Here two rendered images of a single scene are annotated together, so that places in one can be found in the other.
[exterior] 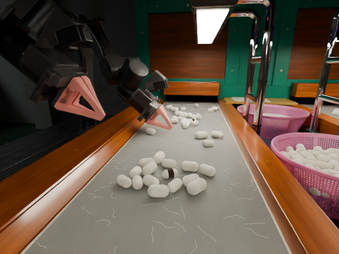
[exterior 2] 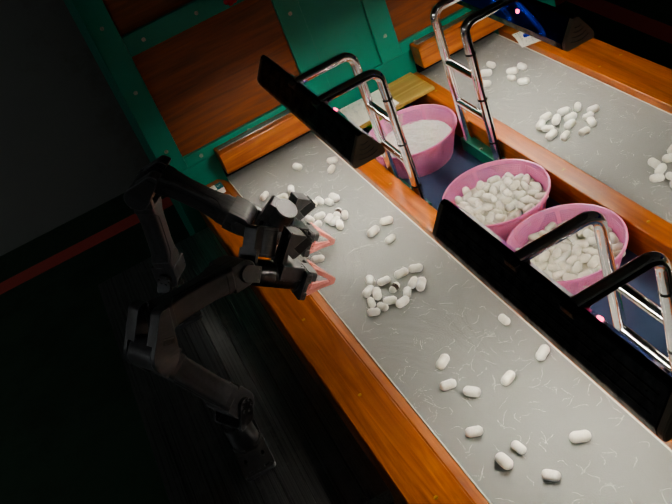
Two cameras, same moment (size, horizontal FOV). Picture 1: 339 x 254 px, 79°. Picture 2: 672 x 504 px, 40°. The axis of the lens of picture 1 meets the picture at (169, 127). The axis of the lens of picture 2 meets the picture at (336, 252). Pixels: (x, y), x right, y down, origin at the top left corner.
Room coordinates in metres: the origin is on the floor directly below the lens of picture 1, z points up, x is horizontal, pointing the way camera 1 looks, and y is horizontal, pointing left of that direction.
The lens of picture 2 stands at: (-1.17, 0.63, 2.06)
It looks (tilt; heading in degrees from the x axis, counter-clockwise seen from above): 35 degrees down; 341
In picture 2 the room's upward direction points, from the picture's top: 23 degrees counter-clockwise
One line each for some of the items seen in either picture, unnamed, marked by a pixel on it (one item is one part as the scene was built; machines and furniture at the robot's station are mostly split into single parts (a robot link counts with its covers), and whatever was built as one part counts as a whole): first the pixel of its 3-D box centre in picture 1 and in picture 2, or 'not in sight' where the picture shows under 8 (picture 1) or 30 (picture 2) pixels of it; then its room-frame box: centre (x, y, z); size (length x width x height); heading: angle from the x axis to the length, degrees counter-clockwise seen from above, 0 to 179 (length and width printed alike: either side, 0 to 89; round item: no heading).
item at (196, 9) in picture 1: (207, 20); (310, 102); (0.70, -0.12, 1.08); 0.62 x 0.08 x 0.07; 172
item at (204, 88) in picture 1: (190, 87); (265, 137); (1.14, -0.12, 0.83); 0.30 x 0.06 x 0.07; 82
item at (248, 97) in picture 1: (229, 79); (362, 148); (0.68, -0.20, 0.90); 0.20 x 0.19 x 0.45; 172
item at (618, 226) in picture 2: not in sight; (568, 257); (0.11, -0.32, 0.72); 0.27 x 0.27 x 0.10
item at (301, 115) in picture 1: (269, 120); (414, 144); (0.83, -0.42, 0.72); 0.27 x 0.27 x 0.10
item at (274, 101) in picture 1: (257, 101); (376, 105); (1.04, -0.45, 0.77); 0.33 x 0.15 x 0.01; 82
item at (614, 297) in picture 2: not in sight; (606, 349); (-0.28, -0.06, 0.90); 0.20 x 0.19 x 0.45; 172
